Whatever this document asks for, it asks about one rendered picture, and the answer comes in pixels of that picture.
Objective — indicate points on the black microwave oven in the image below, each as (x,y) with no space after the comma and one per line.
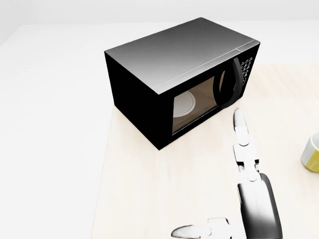
(174,52)

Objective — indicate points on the black microwave door with window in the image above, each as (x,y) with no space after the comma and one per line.
(165,117)

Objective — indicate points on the white round turntable plate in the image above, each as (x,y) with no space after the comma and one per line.
(184,104)

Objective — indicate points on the white and yellow mug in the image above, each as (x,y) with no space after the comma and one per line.
(311,154)

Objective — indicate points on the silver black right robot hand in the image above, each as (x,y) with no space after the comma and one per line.
(259,206)

